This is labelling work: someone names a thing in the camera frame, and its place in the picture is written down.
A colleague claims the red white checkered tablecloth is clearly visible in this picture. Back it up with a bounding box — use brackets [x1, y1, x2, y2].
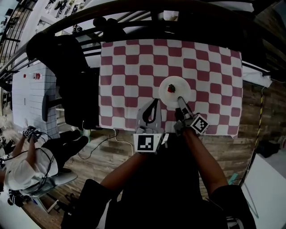
[98, 39, 244, 138]

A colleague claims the yellow black striped floor tape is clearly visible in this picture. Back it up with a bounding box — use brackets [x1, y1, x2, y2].
[240, 91, 265, 186]

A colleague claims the person's right forearm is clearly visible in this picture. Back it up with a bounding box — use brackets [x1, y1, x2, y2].
[182, 128, 229, 199]

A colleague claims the black office chair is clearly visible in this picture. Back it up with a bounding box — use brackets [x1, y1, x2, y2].
[26, 33, 100, 130]

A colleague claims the black rounded device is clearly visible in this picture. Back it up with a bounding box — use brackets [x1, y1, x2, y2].
[93, 17, 126, 36]

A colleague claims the person's black clothing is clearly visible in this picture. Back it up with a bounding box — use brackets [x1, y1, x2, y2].
[61, 134, 257, 229]

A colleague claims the person's left forearm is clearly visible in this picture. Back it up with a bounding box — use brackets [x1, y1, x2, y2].
[100, 153, 157, 199]

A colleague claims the white plate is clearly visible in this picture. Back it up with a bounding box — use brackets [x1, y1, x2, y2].
[158, 76, 192, 110]

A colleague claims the black floor cable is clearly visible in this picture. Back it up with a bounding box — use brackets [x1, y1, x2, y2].
[77, 133, 118, 160]

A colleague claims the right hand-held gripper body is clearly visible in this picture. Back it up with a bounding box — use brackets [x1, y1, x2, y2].
[173, 107, 210, 136]

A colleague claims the black bag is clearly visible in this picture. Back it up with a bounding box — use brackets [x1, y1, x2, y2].
[257, 140, 281, 158]

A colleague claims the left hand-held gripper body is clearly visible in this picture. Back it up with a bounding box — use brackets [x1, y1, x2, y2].
[133, 126, 169, 155]

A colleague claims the dark wood metal railing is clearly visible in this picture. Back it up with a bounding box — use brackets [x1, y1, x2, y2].
[0, 0, 286, 76]

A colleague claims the grey chair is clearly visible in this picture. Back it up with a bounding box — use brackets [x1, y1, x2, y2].
[22, 171, 79, 215]

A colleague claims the white panel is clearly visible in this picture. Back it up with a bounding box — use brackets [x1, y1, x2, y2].
[242, 152, 286, 229]

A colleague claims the pink white checkered cloth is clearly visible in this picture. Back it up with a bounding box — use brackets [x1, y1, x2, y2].
[98, 39, 273, 138]

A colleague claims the white floor cable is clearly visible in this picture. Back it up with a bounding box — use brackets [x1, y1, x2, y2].
[113, 128, 135, 155]

